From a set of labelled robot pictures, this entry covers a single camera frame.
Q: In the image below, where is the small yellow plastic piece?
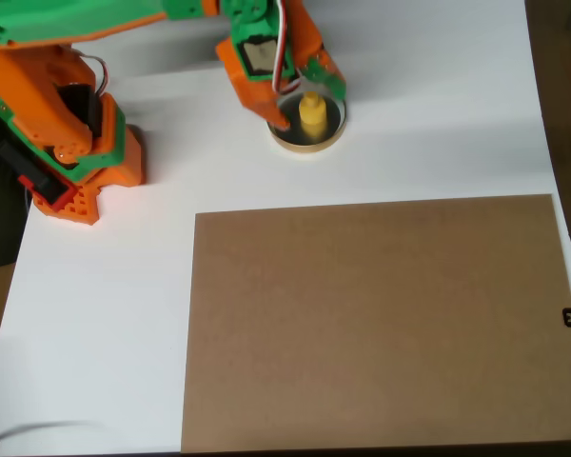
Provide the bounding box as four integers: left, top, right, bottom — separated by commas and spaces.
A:
298, 90, 327, 142

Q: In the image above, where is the round dish with gold rim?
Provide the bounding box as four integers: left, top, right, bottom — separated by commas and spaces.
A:
265, 78, 349, 154

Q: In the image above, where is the brown fibreboard sheet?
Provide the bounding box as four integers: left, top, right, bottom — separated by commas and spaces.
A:
180, 193, 571, 453

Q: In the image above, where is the red and black table clamp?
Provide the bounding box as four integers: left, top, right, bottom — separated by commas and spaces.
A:
0, 137, 77, 210

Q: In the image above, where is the white and red servo cable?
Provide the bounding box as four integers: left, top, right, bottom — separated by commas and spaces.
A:
270, 0, 305, 96

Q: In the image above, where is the grey cable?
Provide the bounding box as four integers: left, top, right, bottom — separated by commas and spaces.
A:
0, 421, 101, 457

